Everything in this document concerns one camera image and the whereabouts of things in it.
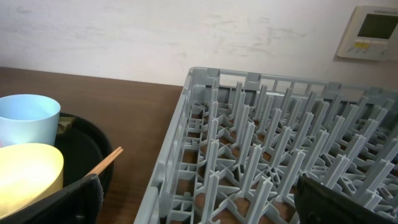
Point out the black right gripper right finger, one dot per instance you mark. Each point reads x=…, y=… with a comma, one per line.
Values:
x=317, y=204

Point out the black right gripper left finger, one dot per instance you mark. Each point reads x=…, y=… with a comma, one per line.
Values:
x=79, y=202

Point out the yellow bowl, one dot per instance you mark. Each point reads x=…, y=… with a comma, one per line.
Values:
x=29, y=173

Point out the light blue cup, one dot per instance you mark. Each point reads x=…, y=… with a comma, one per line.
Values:
x=27, y=118

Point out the grey dishwasher rack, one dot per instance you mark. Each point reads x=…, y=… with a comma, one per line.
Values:
x=238, y=143

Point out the wooden chopstick inner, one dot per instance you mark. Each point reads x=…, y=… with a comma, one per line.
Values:
x=102, y=161

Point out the wooden chopstick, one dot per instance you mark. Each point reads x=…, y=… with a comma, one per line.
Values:
x=107, y=161
x=102, y=161

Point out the wooden chopstick outer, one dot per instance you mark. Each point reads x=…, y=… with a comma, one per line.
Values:
x=107, y=161

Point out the round black tray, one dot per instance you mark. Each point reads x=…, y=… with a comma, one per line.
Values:
x=83, y=146

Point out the gold foil wrapper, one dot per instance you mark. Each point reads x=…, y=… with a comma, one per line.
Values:
x=64, y=124

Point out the wall control panel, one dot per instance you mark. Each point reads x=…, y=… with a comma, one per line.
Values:
x=371, y=34

